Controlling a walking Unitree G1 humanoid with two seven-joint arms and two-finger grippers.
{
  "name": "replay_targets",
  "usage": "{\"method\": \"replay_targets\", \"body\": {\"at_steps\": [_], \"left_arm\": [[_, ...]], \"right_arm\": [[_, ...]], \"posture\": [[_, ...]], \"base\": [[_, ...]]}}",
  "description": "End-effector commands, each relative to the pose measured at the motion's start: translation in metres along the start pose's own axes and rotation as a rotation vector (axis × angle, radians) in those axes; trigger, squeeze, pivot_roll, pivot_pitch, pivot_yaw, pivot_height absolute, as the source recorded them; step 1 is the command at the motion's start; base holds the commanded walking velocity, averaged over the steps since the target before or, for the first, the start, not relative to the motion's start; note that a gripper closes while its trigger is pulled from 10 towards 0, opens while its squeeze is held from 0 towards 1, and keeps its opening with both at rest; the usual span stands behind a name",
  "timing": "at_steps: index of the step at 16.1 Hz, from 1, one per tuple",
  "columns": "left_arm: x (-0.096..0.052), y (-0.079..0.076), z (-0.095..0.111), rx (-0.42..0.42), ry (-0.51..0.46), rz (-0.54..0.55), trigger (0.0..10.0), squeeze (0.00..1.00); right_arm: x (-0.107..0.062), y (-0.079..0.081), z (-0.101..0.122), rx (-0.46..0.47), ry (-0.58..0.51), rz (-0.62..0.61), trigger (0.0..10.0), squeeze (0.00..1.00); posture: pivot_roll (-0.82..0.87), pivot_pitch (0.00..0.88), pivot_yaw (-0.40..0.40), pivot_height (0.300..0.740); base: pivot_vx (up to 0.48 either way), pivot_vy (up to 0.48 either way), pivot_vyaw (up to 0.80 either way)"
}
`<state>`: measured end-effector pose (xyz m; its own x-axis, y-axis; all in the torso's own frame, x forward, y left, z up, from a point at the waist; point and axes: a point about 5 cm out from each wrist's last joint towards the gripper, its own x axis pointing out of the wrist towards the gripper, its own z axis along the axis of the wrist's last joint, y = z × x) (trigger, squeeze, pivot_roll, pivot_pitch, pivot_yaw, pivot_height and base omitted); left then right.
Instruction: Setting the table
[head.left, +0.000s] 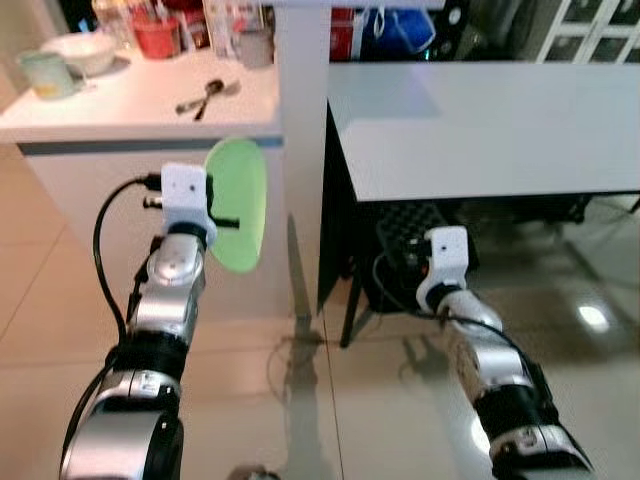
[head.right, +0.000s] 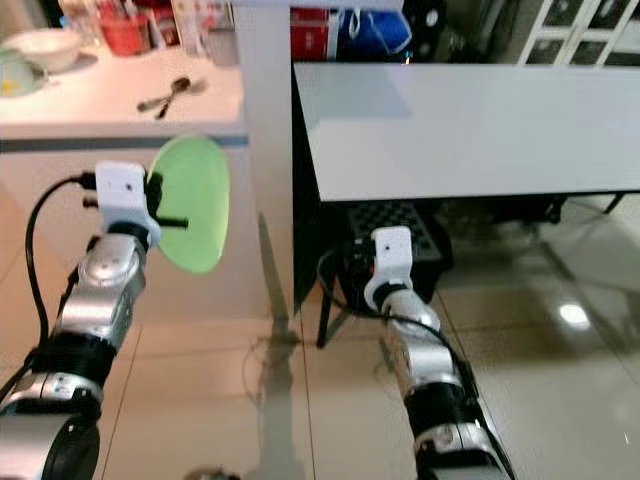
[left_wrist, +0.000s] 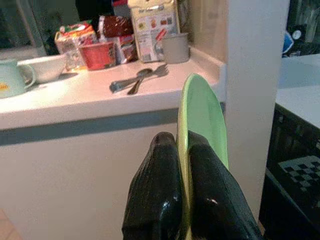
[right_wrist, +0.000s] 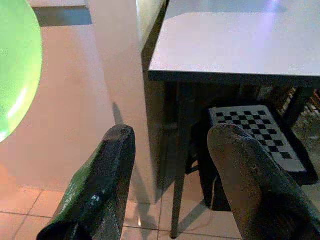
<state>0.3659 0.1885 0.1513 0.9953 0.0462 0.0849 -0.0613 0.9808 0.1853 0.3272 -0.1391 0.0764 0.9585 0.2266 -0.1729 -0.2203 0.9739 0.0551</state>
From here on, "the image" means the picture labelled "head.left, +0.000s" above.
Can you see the light green plate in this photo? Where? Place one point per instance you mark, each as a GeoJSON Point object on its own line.
{"type": "Point", "coordinates": [245, 190]}

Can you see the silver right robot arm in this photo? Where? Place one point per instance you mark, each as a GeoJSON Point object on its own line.
{"type": "Point", "coordinates": [500, 380]}

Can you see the black box with checkerboard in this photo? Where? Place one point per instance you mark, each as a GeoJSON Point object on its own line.
{"type": "Point", "coordinates": [400, 225]}

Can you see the black table leg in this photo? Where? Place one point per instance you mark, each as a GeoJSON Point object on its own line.
{"type": "Point", "coordinates": [350, 320]}

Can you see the metal fork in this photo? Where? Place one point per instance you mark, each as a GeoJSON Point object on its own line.
{"type": "Point", "coordinates": [190, 103]}

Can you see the metal spoon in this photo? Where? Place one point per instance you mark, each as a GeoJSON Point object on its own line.
{"type": "Point", "coordinates": [212, 90]}

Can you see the white column with ledge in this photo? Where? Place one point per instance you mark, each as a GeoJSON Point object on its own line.
{"type": "Point", "coordinates": [300, 100]}

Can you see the white counter cabinet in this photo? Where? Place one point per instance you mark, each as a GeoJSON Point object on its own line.
{"type": "Point", "coordinates": [60, 190]}

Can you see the white dining table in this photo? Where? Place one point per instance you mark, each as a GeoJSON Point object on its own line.
{"type": "Point", "coordinates": [490, 130]}

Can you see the grey cup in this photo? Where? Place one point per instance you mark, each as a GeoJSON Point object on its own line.
{"type": "Point", "coordinates": [255, 48]}

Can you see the red plastic container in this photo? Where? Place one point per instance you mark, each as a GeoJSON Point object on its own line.
{"type": "Point", "coordinates": [155, 35]}

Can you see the white cracker pack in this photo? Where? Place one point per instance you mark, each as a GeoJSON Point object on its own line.
{"type": "Point", "coordinates": [228, 20]}

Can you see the dark red snack pack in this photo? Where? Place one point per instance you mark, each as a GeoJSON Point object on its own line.
{"type": "Point", "coordinates": [190, 20]}

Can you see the white bowl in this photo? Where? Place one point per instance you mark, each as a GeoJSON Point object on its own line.
{"type": "Point", "coordinates": [82, 52]}

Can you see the pale green mug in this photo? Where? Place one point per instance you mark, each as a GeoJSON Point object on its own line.
{"type": "Point", "coordinates": [45, 75]}

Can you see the yellow green snack pack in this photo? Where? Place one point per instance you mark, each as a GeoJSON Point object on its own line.
{"type": "Point", "coordinates": [112, 15]}

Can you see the red bag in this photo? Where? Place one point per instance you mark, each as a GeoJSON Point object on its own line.
{"type": "Point", "coordinates": [345, 35]}

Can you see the blue bag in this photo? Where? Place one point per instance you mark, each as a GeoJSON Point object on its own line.
{"type": "Point", "coordinates": [400, 35]}

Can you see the white glass-front cabinet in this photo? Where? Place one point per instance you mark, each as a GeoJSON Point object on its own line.
{"type": "Point", "coordinates": [590, 30]}

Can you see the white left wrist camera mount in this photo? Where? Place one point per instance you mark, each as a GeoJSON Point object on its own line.
{"type": "Point", "coordinates": [185, 200]}

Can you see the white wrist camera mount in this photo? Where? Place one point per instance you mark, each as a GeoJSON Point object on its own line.
{"type": "Point", "coordinates": [445, 265]}
{"type": "Point", "coordinates": [185, 200]}

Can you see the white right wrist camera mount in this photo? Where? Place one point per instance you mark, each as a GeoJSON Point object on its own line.
{"type": "Point", "coordinates": [445, 265]}

